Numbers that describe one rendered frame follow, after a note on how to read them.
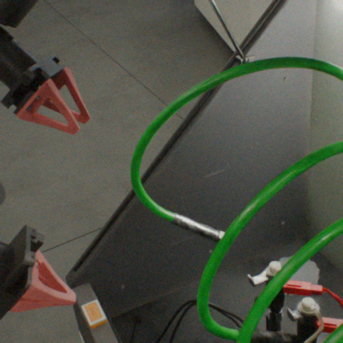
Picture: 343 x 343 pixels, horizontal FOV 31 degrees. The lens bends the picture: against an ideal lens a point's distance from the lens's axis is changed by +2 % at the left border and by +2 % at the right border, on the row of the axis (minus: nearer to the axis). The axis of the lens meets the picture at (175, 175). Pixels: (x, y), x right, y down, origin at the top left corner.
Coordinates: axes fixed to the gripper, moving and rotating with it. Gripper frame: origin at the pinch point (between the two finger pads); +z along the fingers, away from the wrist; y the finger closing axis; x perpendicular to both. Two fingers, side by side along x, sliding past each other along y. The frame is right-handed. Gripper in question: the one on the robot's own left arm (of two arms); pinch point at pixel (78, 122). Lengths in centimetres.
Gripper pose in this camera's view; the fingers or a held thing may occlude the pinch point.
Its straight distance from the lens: 87.7
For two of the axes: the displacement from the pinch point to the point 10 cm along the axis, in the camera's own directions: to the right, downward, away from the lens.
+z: 7.3, 6.6, 1.5
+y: 1.7, -3.9, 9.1
